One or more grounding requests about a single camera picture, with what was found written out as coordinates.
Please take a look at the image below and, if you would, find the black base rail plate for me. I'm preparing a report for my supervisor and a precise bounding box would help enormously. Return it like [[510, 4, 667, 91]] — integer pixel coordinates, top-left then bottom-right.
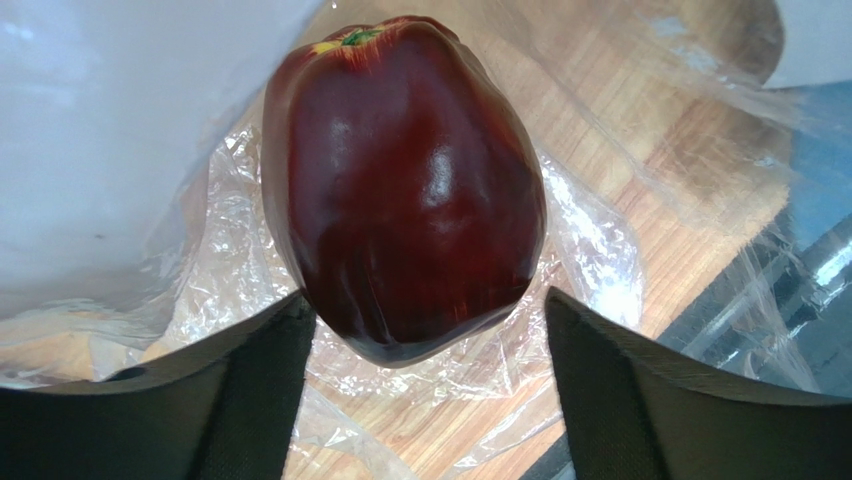
[[527, 219, 851, 479]]

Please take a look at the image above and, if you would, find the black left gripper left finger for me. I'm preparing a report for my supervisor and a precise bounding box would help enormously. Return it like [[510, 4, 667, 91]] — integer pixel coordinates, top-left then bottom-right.
[[1, 294, 316, 479]]

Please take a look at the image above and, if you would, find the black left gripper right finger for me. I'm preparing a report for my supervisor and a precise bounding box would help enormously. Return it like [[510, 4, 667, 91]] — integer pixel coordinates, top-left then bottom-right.
[[545, 288, 851, 479]]

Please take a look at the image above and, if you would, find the dark purple fake fruit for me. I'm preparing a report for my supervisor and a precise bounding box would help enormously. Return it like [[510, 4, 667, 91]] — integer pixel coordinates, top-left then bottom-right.
[[260, 16, 547, 368]]

